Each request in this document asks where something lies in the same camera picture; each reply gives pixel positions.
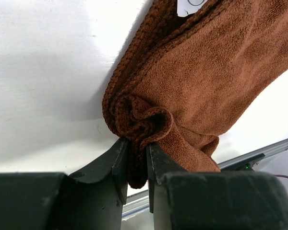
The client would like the brown towel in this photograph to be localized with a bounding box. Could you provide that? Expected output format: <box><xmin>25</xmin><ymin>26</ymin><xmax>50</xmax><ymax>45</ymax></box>
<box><xmin>102</xmin><ymin>0</ymin><xmax>288</xmax><ymax>189</ymax></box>

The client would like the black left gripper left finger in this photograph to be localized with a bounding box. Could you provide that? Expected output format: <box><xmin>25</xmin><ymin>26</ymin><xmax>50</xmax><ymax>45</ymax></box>
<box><xmin>69</xmin><ymin>138</ymin><xmax>129</xmax><ymax>230</ymax></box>

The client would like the aluminium rail frame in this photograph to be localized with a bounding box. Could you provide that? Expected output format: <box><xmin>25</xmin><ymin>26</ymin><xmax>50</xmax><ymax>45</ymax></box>
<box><xmin>122</xmin><ymin>138</ymin><xmax>288</xmax><ymax>220</ymax></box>

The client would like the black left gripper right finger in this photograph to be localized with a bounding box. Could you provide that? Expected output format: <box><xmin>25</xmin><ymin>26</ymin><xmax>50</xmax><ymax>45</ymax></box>
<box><xmin>146</xmin><ymin>143</ymin><xmax>190</xmax><ymax>230</ymax></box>

